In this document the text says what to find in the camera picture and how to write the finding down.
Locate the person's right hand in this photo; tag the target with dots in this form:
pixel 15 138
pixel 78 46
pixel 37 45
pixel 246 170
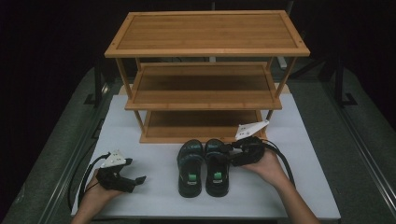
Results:
pixel 272 169

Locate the white board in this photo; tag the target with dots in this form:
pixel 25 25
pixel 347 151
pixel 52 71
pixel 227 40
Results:
pixel 155 199

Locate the white bar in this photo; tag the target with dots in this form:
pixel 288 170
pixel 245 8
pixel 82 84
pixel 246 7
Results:
pixel 282 62

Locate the tan wooden board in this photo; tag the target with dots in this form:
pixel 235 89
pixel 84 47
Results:
pixel 284 89

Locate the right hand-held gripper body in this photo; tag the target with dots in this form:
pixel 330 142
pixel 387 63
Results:
pixel 253 151

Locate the grey metal rail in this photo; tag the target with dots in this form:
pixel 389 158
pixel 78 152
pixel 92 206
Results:
pixel 364 149
pixel 67 177

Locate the three-tier bamboo shoe rack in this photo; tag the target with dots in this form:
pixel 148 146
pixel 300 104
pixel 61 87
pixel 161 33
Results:
pixel 207 32

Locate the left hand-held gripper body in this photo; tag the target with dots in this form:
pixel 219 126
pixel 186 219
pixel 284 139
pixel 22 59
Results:
pixel 113 180

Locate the person's left hand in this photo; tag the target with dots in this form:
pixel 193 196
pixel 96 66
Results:
pixel 95 197

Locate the black metal stand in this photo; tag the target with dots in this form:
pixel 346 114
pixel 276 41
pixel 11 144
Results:
pixel 98 84
pixel 340 84

